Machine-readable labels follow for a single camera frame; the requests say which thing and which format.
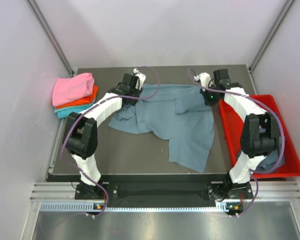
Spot grey-blue polo shirt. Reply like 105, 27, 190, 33
108, 84, 215, 173

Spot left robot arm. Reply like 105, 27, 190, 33
62, 69, 146, 199

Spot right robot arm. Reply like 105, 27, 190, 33
194, 69, 283, 198

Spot red plastic bin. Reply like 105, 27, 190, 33
219, 94, 300, 179

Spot folded orange t-shirt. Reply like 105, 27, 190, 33
55, 85, 99, 110

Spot folded pink t-shirt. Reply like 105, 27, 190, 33
52, 73, 95, 107

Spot folded teal t-shirt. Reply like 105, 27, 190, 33
54, 103, 93, 119

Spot grey-blue shirt in bin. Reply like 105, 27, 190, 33
236, 149, 286, 173

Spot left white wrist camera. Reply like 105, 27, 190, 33
133, 68, 146, 90

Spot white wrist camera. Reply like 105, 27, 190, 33
133, 68, 146, 90
194, 72, 212, 88

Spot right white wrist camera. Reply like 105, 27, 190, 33
194, 72, 212, 88

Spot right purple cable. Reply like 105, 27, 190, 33
187, 68, 286, 217

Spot purple cable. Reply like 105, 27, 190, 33
61, 66, 161, 218
187, 68, 286, 217

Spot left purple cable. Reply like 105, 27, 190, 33
61, 66, 161, 218

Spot aluminium frame rail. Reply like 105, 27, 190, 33
30, 181, 300, 202

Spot grey slotted cable duct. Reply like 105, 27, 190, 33
40, 202, 240, 213

